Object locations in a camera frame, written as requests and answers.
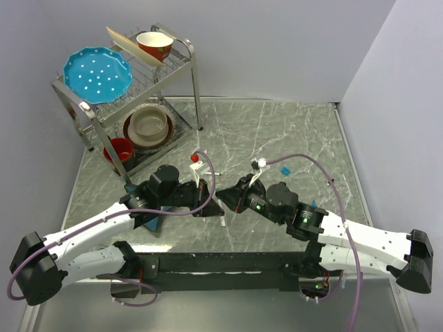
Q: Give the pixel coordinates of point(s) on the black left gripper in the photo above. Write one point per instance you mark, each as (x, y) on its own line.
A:
(201, 195)

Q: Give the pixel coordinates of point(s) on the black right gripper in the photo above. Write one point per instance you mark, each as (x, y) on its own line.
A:
(235, 198)

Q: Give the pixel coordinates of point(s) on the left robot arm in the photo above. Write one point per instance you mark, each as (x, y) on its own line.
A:
(42, 266)

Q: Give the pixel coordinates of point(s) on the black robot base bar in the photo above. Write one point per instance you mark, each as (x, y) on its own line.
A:
(224, 271)

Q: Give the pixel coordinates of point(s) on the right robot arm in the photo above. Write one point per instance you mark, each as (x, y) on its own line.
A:
(335, 244)

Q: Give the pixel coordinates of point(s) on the blue pen cap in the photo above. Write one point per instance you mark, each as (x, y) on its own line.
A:
(285, 171)

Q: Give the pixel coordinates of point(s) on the blue star shaped dish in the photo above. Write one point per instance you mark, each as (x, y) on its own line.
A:
(152, 223)

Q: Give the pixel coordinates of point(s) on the beige bowl on rack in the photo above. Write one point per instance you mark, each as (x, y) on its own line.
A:
(149, 123)

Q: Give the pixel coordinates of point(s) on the red cup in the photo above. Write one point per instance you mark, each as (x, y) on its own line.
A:
(124, 150)

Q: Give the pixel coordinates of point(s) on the metal dish rack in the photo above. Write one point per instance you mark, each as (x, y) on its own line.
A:
(94, 123)

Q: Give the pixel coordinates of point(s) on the red and white bowl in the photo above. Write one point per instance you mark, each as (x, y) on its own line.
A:
(157, 44)

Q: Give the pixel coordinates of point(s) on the blue polka dot plate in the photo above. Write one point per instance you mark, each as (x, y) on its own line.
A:
(97, 75)

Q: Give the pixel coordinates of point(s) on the beige rectangular plate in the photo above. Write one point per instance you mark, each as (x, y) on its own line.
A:
(131, 48)

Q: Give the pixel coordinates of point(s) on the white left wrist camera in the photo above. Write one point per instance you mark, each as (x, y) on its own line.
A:
(196, 168)

